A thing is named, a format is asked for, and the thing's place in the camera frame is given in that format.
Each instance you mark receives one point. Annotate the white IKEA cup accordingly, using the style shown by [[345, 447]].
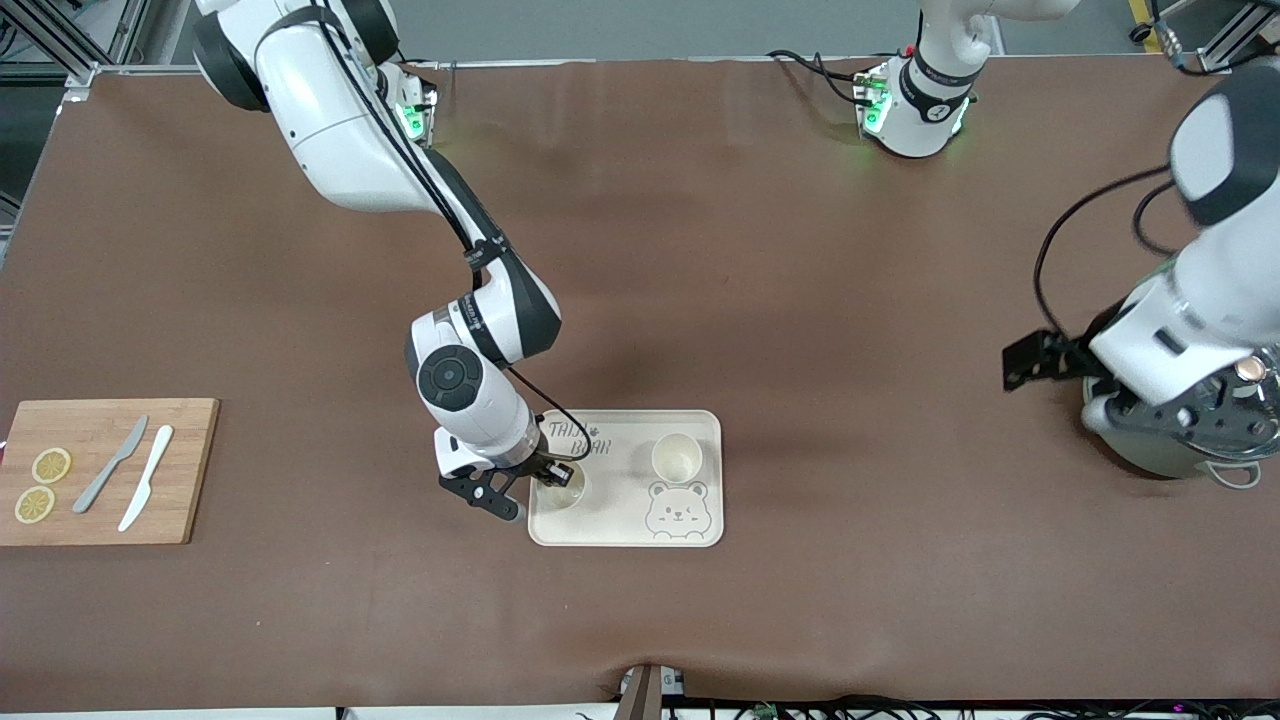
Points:
[[572, 492], [677, 458]]

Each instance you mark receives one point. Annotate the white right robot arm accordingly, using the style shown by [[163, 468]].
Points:
[[340, 130]]

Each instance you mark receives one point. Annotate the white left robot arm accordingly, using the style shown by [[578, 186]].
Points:
[[1225, 250]]

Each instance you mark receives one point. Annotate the beige tray with bear print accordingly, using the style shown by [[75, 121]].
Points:
[[625, 520]]

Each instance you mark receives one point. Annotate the glass pot lid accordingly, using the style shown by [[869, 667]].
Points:
[[1262, 395]]

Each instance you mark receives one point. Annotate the grey-green electric cooking pot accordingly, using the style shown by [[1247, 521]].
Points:
[[1150, 455]]

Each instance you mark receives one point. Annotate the white plastic knife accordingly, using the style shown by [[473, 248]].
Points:
[[147, 477]]

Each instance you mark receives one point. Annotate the grey plastic knife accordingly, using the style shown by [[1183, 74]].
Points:
[[108, 468]]

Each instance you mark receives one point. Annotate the wooden cutting board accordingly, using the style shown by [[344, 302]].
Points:
[[100, 520]]

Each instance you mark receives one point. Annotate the dried lemon slice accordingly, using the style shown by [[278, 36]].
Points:
[[35, 504], [51, 465]]

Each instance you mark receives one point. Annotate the metal table edge mount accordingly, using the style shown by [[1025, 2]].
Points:
[[645, 692]]

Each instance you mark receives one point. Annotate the aluminium frame profile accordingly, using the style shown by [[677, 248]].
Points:
[[1235, 35], [45, 40]]

